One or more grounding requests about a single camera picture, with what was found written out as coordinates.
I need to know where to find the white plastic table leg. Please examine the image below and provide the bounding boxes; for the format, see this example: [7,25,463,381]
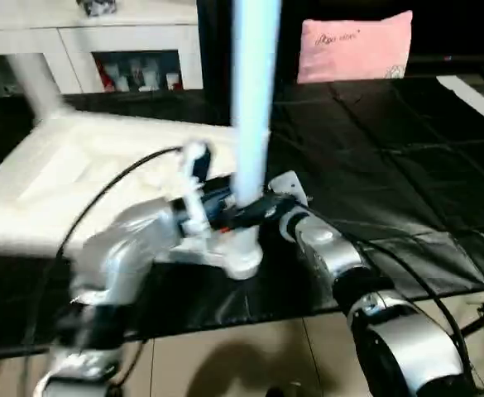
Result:
[8,51,67,121]
[229,0,284,208]

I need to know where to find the white plastic table top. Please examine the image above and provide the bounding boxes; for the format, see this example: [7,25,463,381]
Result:
[0,112,266,280]

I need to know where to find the black work mat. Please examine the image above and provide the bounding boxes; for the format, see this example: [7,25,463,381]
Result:
[0,74,484,361]

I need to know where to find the black furniture with yellow label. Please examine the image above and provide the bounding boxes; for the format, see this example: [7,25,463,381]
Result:
[196,0,484,84]

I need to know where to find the pink pillow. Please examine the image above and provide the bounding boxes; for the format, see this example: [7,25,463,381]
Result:
[295,10,415,85]

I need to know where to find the white cabinet with glass doors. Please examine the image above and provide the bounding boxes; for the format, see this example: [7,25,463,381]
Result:
[0,0,205,98]

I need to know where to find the dark low tv bench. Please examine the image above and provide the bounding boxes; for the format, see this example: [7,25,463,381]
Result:
[411,53,484,79]

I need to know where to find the dark ornament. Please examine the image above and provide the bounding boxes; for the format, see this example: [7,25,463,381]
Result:
[78,0,120,17]

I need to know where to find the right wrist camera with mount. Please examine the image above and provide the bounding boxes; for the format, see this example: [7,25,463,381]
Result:
[266,171,310,208]

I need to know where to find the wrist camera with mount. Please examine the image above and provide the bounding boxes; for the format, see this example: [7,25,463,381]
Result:
[175,141,218,242]
[266,171,310,208]

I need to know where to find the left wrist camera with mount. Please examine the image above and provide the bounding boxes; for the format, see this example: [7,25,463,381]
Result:
[175,141,218,242]

